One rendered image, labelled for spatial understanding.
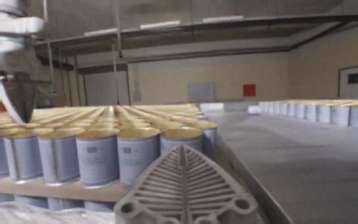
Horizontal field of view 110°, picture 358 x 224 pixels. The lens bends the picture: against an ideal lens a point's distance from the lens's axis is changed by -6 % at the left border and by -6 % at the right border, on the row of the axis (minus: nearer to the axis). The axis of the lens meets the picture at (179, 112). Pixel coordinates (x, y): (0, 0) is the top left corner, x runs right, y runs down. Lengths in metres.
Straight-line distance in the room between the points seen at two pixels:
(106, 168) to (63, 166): 0.07
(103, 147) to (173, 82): 9.21
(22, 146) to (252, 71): 10.27
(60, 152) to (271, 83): 10.73
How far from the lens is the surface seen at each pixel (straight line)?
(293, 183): 0.30
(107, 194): 0.24
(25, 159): 0.34
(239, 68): 10.03
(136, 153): 0.21
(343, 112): 0.83
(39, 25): 0.47
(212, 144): 0.26
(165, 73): 9.56
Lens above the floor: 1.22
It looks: 5 degrees down
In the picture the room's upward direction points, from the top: 3 degrees counter-clockwise
